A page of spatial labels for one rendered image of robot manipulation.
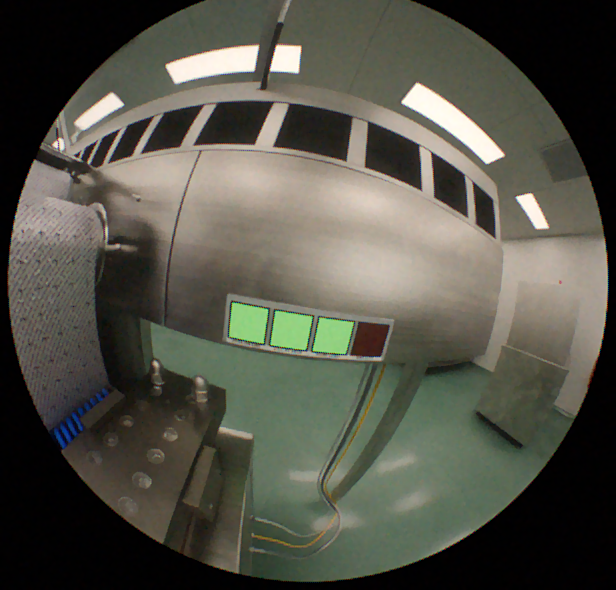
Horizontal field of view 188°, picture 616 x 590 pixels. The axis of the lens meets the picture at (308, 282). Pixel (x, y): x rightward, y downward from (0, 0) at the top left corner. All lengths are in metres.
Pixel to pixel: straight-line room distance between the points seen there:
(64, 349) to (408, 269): 0.52
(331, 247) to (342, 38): 1.51
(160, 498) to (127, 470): 0.05
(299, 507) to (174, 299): 1.26
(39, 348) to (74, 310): 0.08
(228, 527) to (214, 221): 0.47
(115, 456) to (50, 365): 0.13
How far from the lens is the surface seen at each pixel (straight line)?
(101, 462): 0.30
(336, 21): 1.57
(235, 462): 0.42
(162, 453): 0.28
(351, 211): 0.28
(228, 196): 0.28
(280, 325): 0.25
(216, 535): 0.37
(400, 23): 1.56
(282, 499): 1.34
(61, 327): 0.32
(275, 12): 0.55
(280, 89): 0.45
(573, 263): 4.29
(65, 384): 0.35
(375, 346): 0.30
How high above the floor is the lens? 1.27
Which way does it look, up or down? 3 degrees down
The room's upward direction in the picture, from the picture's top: 11 degrees clockwise
